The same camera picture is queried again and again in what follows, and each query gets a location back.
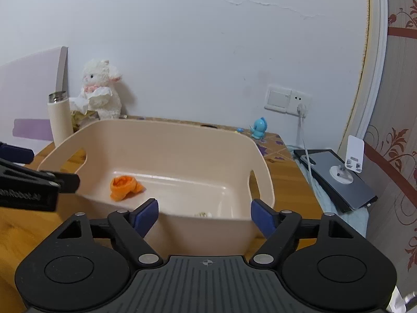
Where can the cream thermos bottle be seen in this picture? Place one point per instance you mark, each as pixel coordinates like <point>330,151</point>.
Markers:
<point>60,120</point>

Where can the dark grey laptop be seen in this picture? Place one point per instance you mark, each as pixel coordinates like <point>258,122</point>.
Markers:
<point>335,189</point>

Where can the orange rolled cloth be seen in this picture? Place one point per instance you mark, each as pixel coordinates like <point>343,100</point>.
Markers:
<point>123,187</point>

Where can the crumpled white tissue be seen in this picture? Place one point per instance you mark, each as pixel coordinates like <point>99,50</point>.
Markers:
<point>97,97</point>

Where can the purple tape strip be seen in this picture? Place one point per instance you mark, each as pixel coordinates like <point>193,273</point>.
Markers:
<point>31,129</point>

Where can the white plush lamb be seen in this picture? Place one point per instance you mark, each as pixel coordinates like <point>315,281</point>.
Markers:
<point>104,73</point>

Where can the white power plug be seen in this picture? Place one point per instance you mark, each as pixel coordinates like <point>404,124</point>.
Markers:
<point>301,110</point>

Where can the blue bird toy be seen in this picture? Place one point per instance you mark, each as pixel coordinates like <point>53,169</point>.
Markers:
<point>259,127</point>

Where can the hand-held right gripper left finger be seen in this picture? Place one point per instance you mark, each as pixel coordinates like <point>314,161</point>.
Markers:
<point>147,217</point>

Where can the white board panel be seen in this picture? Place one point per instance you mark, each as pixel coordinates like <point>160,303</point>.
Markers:
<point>29,88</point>

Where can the white wall switch socket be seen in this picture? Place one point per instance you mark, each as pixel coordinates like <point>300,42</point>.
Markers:
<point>278,97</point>

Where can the beige plastic basin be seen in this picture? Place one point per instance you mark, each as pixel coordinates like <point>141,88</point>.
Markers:
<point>195,156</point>

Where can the white door frame trim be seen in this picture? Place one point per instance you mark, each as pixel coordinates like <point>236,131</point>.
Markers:
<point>374,55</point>

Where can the white phone stand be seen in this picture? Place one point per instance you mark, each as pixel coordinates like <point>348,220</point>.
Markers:
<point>354,146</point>

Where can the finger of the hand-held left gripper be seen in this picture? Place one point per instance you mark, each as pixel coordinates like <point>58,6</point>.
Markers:
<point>16,153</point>
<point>69,182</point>

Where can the small yellowish scrap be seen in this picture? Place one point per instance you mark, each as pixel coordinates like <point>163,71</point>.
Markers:
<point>203,215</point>

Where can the yellowish crumpled packet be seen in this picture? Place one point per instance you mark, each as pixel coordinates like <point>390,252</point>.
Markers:
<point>81,119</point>

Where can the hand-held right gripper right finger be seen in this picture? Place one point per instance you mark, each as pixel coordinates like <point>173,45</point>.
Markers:
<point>261,217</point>

